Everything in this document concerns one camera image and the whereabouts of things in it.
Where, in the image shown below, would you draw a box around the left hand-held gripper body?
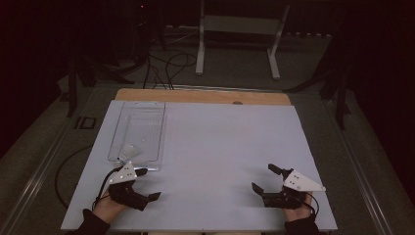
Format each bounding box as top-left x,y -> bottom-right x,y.
107,161 -> 151,212

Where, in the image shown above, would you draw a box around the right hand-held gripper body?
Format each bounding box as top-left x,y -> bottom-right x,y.
261,167 -> 327,211

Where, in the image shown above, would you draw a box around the white shuttlecock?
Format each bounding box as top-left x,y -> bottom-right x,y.
115,142 -> 140,164

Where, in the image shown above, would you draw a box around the clear plastic tray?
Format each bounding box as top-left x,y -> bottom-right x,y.
107,100 -> 168,172

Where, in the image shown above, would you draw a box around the person's left hand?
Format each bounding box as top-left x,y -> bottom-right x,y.
92,191 -> 129,225

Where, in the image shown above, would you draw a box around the person's right hand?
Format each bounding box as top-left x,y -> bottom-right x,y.
281,191 -> 315,221

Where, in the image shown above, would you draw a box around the white table cover sheet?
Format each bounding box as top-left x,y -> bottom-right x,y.
60,99 -> 339,233

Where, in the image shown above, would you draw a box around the black stand legs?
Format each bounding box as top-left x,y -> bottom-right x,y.
66,48 -> 135,118
282,58 -> 352,131

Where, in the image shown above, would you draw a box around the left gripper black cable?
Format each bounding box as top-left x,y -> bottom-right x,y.
91,166 -> 124,212

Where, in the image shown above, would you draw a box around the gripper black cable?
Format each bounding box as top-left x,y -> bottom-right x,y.
291,191 -> 321,217
91,166 -> 124,212

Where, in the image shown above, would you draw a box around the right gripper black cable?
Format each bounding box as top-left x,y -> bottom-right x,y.
291,191 -> 321,217

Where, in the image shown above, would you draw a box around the metal floor rail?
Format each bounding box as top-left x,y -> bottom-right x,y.
322,97 -> 395,235
0,85 -> 96,235

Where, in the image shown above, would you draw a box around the black looped floor cable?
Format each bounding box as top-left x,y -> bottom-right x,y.
54,144 -> 94,211

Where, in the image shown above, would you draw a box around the black floor cables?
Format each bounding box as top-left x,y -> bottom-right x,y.
142,52 -> 199,91

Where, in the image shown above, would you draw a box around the white metal stand frame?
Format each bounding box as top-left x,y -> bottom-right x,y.
195,0 -> 291,81

